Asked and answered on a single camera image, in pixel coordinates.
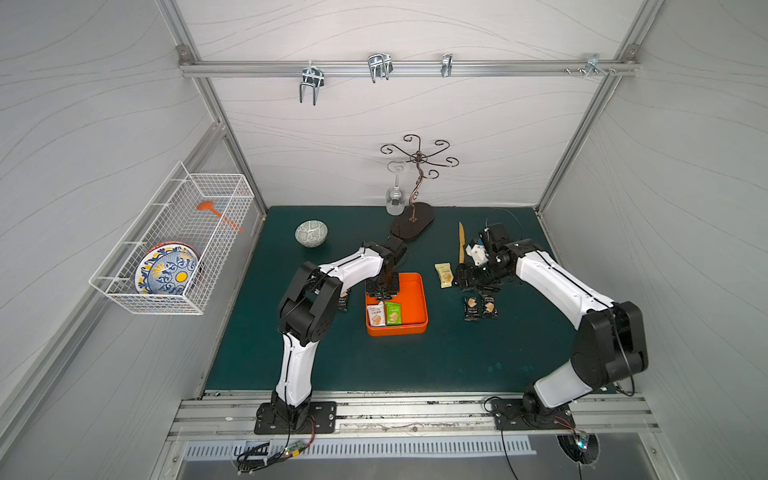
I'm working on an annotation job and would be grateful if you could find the white cookie packet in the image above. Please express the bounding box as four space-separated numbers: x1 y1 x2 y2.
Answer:
366 302 387 328

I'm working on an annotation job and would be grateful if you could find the orange storage box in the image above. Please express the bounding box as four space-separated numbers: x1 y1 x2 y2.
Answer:
366 273 429 337

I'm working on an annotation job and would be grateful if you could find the black cookie packet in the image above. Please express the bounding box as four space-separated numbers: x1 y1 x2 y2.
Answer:
481 295 498 319
463 296 482 322
337 290 349 312

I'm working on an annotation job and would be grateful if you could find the yellow cookie packet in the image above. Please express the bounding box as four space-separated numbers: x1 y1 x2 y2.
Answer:
434 263 454 289

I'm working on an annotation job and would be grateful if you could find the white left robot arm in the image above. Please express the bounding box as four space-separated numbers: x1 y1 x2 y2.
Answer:
271 236 407 424

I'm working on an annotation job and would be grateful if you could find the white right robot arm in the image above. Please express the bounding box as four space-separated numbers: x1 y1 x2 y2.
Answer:
455 223 649 415

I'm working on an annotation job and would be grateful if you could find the yellow plastic knife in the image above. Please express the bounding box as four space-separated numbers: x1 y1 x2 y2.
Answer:
458 222 466 265

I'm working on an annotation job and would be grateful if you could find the dark metal cup stand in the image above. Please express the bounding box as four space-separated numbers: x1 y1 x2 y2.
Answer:
380 133 460 242

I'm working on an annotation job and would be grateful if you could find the clear wine glass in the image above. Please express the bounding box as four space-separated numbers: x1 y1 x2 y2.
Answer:
385 161 406 216

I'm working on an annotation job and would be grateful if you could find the green patterned bowl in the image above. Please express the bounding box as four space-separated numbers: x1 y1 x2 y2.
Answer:
294 220 328 248

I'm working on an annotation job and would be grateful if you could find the small metal hook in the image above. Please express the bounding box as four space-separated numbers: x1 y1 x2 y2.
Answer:
440 53 453 78

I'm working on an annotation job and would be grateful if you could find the orange plastic spoon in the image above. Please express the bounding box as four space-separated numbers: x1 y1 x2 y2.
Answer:
197 201 243 232

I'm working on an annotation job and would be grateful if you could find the blue yellow patterned plate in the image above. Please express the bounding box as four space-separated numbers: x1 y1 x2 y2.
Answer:
134 242 199 295

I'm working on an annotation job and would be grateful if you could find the metal loop hook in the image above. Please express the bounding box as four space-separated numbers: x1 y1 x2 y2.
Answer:
367 53 394 83

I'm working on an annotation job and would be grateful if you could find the metal double hook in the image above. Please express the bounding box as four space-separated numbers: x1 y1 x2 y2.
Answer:
299 65 325 106

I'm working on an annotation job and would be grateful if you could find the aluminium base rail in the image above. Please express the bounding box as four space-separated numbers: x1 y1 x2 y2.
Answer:
167 390 661 440

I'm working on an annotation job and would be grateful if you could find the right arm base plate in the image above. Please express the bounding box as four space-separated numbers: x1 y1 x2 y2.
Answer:
483 396 576 431

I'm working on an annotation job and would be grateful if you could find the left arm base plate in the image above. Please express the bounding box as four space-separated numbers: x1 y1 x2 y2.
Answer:
253 398 337 435

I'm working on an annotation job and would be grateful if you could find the metal bracket hook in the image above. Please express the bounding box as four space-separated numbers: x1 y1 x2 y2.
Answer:
563 54 617 78

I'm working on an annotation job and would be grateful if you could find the white wire basket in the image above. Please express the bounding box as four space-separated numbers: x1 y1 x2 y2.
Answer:
89 163 254 315

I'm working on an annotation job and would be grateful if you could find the white vented cable duct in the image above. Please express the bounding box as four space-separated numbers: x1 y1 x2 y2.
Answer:
183 434 536 463

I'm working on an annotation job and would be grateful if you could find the aluminium top rail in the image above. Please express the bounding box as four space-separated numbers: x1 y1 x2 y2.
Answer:
180 58 641 80

